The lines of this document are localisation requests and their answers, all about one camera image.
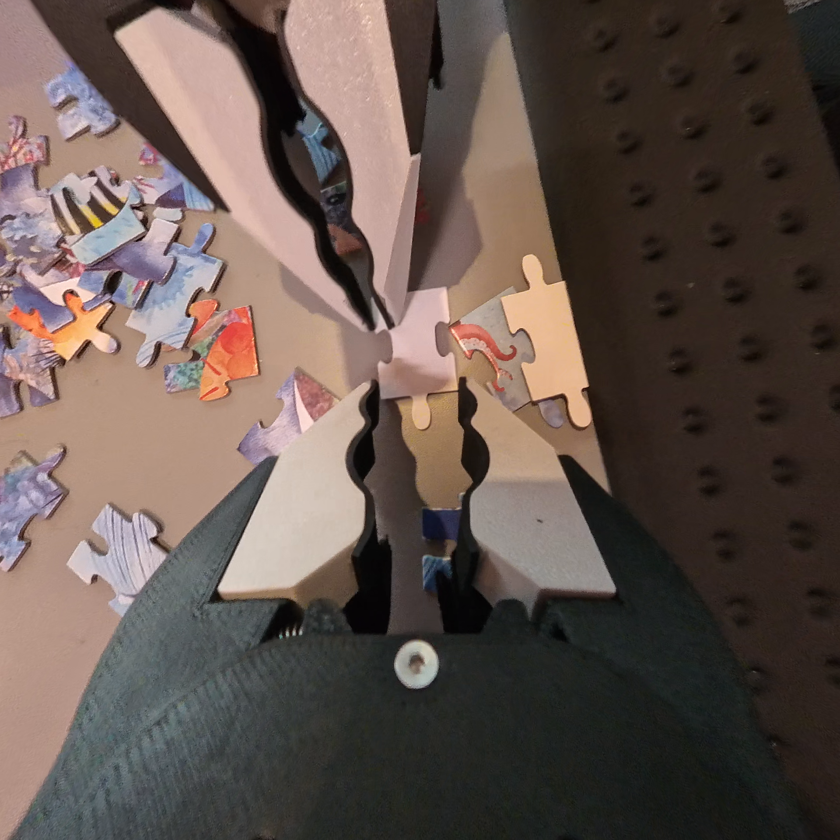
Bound dark perforated panel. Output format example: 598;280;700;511
505;0;840;840

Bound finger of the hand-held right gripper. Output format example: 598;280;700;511
115;0;376;329
283;0;422;328

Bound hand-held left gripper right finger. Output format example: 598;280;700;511
443;377;618;634

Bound single jigsaw puzzle piece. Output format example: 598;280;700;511
377;287;458;432

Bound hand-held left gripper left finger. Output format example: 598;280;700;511
217;381;383;634

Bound pile of jigsaw puzzle pieces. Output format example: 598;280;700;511
0;62;595;618

